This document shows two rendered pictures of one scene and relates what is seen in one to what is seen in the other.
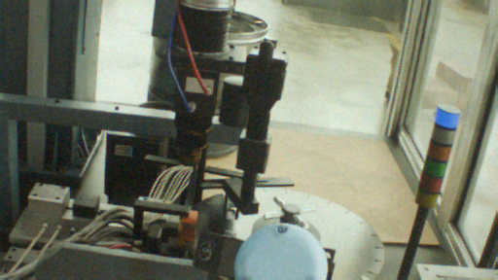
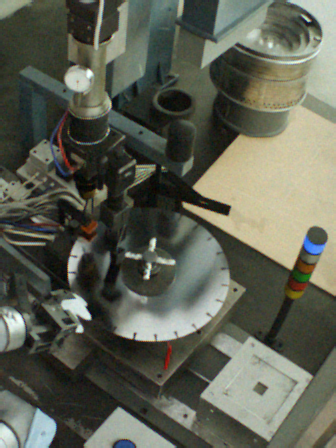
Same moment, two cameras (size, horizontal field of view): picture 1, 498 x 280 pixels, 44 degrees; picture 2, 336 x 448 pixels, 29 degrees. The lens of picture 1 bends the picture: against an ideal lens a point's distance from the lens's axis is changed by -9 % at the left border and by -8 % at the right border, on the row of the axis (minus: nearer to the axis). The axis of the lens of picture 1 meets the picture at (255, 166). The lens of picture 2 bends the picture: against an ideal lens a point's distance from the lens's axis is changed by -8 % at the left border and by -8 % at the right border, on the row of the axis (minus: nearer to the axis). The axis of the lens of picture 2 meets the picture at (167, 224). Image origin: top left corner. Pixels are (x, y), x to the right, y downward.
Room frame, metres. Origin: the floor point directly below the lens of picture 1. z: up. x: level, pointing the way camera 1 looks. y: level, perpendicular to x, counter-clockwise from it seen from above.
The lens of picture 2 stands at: (0.27, -0.52, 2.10)
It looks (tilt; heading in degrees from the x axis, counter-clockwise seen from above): 52 degrees down; 34
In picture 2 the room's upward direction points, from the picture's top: 9 degrees clockwise
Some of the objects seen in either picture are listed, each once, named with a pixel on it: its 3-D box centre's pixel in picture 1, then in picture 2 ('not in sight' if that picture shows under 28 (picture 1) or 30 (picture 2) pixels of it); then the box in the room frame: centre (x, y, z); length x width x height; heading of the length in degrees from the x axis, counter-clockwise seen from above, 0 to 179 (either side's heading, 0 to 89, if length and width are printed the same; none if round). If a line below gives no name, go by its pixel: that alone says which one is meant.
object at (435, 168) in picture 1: (435, 164); (303, 269); (1.07, -0.32, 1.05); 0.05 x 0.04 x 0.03; 4
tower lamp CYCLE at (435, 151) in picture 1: (439, 149); (307, 259); (1.07, -0.32, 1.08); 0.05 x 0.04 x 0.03; 4
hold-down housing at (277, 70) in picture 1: (261, 105); (115, 187); (0.88, 0.01, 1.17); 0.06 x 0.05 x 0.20; 85
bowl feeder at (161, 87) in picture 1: (203, 82); (260, 72); (1.67, 0.17, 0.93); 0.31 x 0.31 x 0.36
